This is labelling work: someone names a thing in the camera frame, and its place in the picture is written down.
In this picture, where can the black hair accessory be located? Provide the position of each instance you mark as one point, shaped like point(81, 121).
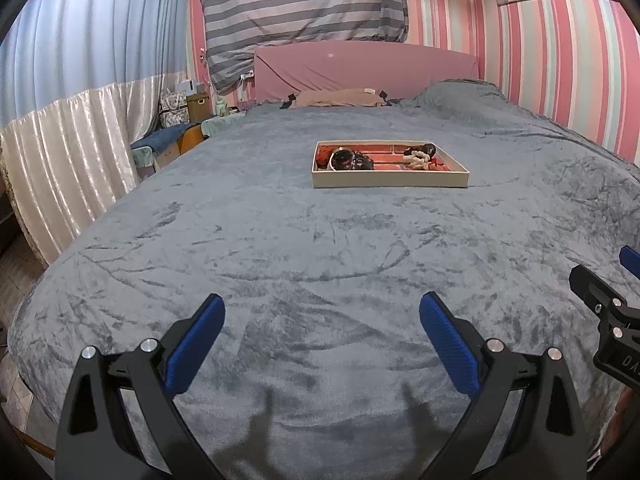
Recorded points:
point(422, 149)

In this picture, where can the red fabric flower scrunchie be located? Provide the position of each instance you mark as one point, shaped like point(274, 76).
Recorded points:
point(324, 155)

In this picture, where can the beige jewelry tray pink lining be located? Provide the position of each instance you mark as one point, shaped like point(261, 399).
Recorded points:
point(390, 180)

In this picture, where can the person's right forearm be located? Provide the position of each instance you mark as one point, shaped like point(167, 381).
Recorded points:
point(620, 415)

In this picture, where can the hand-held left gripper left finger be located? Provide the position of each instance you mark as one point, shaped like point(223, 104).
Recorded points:
point(197, 340)

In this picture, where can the cardboard box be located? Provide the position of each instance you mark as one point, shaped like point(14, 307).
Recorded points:
point(198, 107)

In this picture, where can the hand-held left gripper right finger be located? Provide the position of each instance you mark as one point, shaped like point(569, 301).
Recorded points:
point(450, 345)

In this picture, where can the patterned bag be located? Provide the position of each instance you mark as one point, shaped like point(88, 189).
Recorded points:
point(174, 107)

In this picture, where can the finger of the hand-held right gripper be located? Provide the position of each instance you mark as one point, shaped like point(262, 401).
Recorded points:
point(587, 285)
point(631, 261)

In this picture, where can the blue curtain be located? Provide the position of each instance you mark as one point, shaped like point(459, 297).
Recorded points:
point(90, 25)

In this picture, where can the cream lace scrunchie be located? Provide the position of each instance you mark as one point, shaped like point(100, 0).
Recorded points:
point(417, 162)

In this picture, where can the white satin curtain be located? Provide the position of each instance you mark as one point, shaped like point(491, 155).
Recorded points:
point(70, 160)

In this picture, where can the pink headboard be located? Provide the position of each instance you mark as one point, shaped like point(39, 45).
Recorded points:
point(365, 70)

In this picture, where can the blue folded cloth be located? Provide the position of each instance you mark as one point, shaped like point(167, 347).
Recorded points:
point(160, 139)

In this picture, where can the light green cloth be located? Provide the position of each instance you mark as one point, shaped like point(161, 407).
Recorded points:
point(220, 124)

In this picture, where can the grey striped duvet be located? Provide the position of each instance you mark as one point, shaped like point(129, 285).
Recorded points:
point(300, 5)

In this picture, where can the beige pillow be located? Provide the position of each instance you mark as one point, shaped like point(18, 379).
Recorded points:
point(335, 97)

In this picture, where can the grey plush blanket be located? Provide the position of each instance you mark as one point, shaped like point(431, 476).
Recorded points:
point(320, 270)

